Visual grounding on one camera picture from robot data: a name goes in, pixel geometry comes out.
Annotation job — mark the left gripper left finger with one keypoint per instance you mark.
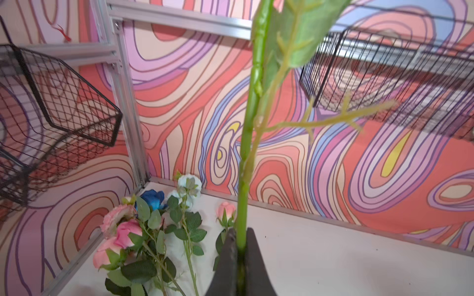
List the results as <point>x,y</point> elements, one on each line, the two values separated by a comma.
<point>224,281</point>

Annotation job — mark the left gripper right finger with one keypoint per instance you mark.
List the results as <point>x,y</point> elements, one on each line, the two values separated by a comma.
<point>257,281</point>

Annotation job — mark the cream peach rose stem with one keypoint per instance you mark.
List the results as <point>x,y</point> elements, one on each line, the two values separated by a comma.
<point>282,40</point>

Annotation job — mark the pile of artificial flowers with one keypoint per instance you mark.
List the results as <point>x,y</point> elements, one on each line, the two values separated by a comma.
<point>134,251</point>

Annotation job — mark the blue artificial rose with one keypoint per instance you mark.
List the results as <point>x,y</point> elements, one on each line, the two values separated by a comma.
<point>155,199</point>

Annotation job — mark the black wire basket left wall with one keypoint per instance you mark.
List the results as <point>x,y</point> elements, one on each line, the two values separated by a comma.
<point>52,121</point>

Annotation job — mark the black wire basket wall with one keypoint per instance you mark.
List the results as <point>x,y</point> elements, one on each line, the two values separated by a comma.
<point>430,82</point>
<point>52,121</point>

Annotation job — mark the black wire basket back wall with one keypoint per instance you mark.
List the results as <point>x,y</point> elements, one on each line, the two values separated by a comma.
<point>430,82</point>

